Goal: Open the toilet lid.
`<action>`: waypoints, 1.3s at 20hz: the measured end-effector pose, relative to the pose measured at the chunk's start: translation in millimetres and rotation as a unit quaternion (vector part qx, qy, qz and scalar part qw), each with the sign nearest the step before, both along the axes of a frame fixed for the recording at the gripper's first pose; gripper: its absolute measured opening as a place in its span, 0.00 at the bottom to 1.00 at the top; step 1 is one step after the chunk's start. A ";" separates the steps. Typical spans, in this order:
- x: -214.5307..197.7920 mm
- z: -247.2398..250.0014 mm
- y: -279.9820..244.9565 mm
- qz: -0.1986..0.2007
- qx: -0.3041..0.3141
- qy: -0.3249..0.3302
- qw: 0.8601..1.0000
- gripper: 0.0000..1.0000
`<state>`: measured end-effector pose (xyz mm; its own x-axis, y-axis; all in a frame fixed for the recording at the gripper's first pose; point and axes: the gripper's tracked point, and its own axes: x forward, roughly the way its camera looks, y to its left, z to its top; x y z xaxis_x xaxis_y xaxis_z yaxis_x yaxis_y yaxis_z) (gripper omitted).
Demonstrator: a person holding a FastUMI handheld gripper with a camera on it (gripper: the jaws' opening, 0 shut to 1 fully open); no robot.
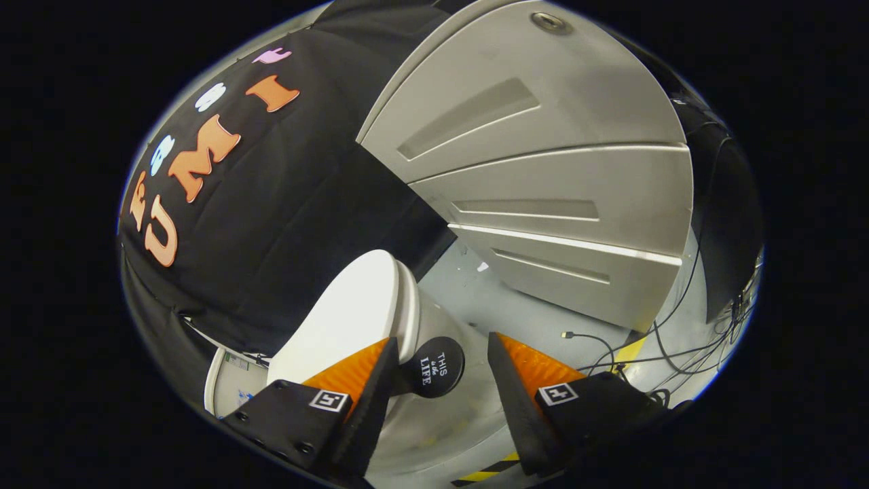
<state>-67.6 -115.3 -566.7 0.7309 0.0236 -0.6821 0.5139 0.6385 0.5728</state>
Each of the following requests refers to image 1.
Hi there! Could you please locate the grey panelled door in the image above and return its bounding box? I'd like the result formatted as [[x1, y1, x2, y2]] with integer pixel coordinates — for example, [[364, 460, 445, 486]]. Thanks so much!
[[356, 0, 695, 333]]

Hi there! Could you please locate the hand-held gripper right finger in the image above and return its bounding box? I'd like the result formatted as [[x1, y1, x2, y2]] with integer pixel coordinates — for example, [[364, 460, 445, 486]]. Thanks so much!
[[487, 331, 693, 477]]

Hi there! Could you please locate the black backdrop cloth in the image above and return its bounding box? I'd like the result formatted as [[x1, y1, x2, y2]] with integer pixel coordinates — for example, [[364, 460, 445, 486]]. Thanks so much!
[[119, 0, 764, 401]]

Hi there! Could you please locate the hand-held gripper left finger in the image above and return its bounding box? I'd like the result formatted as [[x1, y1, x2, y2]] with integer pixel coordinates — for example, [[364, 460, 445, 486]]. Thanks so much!
[[223, 337, 400, 488]]

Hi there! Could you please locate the white toilet bowl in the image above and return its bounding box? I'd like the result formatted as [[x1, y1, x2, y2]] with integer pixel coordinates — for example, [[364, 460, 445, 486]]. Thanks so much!
[[370, 299, 517, 476]]

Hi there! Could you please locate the tangle of black cables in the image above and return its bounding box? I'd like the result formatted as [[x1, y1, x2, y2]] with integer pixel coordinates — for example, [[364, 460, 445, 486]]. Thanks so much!
[[560, 224, 761, 408]]

